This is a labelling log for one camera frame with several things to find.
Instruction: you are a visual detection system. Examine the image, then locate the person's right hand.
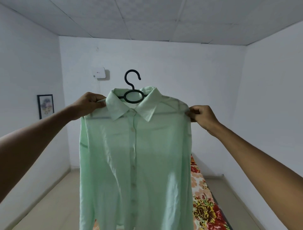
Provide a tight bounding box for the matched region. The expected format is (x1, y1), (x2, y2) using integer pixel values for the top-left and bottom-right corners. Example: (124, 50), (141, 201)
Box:
(185, 105), (222, 137)

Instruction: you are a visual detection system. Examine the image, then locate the person's left hand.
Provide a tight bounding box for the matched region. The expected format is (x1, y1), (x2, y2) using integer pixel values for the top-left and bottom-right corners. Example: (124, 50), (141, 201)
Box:
(68, 92), (107, 121)

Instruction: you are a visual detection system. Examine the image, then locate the black hanger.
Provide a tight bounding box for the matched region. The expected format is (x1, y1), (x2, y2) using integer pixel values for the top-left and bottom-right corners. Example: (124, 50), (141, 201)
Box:
(117, 69), (147, 104)

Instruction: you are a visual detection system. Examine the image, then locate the mint green shirt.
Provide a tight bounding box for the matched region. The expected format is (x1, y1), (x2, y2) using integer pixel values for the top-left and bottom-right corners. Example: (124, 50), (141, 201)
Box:
(78, 86), (194, 230)

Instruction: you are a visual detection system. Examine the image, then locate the person's left forearm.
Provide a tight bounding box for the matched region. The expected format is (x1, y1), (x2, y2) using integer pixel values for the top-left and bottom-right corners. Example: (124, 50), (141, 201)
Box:
(0, 105), (74, 204)

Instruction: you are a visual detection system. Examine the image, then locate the person's right forearm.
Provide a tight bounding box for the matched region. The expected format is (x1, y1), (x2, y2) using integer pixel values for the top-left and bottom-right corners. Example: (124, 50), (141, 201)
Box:
(210, 123), (303, 229)

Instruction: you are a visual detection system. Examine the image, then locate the black framed picture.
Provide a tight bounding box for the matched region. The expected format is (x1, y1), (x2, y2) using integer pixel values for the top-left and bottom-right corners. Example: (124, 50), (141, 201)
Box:
(37, 94), (55, 120)

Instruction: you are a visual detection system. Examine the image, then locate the red floral bedsheet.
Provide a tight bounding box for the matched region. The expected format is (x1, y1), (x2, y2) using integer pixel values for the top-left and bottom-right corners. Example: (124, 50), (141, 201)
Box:
(93, 153), (231, 230)

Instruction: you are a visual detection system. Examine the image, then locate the dark mattress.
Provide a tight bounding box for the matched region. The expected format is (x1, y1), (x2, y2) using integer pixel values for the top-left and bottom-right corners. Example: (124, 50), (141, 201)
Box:
(208, 189), (234, 230)

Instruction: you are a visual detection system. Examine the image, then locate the white wall box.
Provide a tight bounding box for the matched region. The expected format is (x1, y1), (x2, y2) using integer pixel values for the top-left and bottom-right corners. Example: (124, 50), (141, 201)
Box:
(92, 67), (107, 79)

